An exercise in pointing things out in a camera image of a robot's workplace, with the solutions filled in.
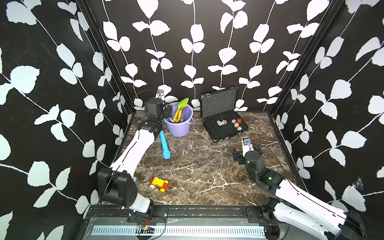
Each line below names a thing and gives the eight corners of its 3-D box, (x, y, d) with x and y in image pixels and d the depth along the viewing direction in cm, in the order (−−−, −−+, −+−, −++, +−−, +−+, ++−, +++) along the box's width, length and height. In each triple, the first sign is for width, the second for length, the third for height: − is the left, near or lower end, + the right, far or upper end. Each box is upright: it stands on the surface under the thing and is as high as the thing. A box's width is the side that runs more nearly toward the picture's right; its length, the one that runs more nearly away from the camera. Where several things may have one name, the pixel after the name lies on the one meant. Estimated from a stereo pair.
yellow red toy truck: (149, 187, 84) (147, 184, 80) (154, 178, 88) (152, 174, 84) (165, 193, 82) (164, 191, 78) (170, 183, 86) (169, 180, 82)
